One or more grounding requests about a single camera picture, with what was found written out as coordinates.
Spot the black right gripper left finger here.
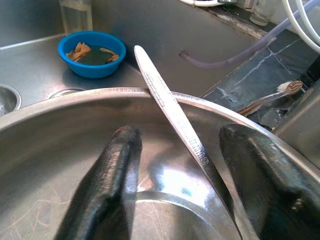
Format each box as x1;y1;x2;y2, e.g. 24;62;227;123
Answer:
54;124;143;240

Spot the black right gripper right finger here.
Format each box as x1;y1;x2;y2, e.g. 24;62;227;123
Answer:
219;123;320;240

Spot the steel kitchen sink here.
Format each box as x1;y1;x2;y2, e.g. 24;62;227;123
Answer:
0;0;276;111

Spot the deep steel plate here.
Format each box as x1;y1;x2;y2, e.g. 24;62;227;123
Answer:
0;86;320;240

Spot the blue plastic bowl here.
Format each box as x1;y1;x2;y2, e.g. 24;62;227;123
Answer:
57;29;127;80

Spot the brown toothbrush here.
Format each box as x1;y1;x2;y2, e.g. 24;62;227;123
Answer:
235;80;305;118

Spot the green scouring sponge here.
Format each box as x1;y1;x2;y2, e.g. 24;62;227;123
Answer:
66;41;120;66

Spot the glass jar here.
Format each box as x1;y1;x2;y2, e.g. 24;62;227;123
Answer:
249;0;273;26

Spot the clear soft hose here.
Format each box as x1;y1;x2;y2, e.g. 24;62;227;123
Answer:
178;0;320;70

